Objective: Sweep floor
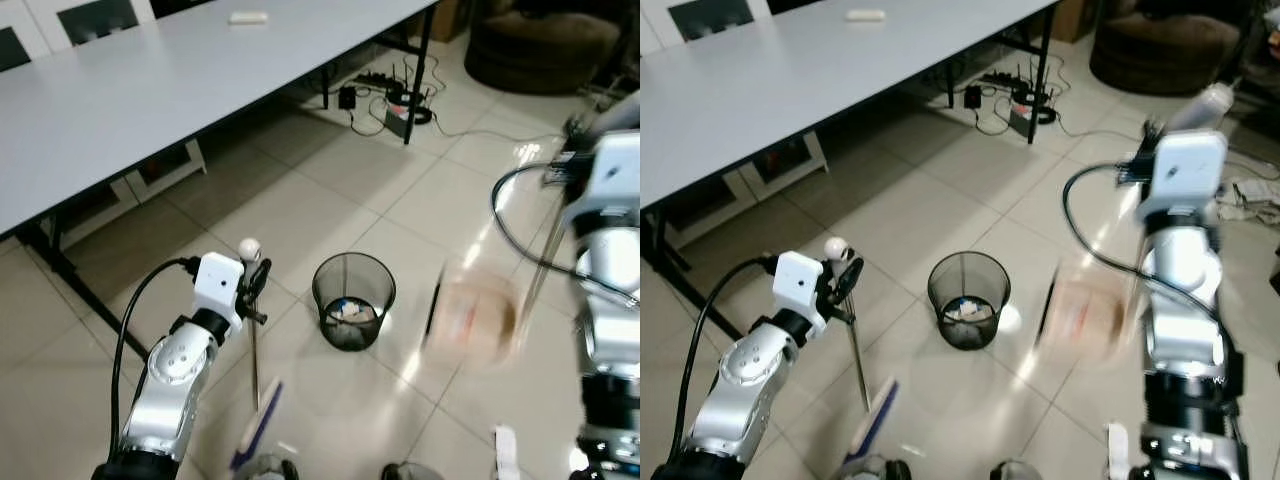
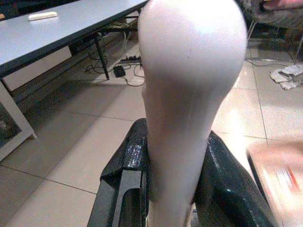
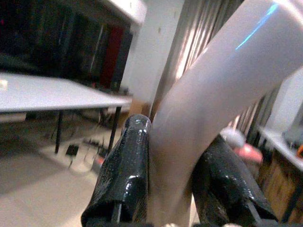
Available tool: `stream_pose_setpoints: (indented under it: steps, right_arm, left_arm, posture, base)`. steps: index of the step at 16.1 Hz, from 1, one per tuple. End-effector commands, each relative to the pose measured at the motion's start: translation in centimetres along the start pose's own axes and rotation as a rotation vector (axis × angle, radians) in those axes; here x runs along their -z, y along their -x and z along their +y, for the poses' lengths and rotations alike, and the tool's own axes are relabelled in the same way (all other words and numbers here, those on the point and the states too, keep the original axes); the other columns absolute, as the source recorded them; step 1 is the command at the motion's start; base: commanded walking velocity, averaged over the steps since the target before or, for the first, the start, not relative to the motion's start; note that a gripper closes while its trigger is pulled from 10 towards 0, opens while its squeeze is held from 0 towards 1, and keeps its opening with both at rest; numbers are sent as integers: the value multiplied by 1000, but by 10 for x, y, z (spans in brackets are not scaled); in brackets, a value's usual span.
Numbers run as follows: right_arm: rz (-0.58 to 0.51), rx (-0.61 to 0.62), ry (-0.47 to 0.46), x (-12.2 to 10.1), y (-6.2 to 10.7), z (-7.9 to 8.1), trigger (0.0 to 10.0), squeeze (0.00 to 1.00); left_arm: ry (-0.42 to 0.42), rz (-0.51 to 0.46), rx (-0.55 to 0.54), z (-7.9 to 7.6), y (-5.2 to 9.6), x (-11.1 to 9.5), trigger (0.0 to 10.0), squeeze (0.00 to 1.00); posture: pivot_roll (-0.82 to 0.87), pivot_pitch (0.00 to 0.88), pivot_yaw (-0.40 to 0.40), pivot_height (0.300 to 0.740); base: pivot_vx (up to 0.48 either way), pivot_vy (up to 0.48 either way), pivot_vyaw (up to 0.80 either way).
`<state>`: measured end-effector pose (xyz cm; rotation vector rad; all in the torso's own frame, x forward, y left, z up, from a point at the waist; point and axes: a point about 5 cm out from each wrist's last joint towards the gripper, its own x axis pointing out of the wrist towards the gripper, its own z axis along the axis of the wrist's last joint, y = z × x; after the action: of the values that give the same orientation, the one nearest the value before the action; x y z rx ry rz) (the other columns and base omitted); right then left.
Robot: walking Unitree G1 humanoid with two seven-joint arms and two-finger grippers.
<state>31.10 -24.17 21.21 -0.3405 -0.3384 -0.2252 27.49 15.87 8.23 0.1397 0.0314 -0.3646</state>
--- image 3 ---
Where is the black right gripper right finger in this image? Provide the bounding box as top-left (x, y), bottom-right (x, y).
top-left (191, 134), bottom-right (278, 226)

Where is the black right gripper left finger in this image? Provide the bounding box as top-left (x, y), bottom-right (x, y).
top-left (80, 113), bottom-right (152, 226)

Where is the grey broom handle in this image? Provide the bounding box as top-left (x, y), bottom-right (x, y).
top-left (148, 0), bottom-right (303, 226)

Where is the red and grey object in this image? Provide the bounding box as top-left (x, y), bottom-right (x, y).
top-left (221, 127), bottom-right (264, 164)

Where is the black power adapter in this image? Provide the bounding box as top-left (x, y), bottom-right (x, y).
top-left (65, 144), bottom-right (80, 157)

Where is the white folding table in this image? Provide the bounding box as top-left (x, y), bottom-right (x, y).
top-left (0, 72), bottom-right (133, 154)

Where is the dark shelving unit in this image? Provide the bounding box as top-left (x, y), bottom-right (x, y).
top-left (0, 0), bottom-right (133, 89)

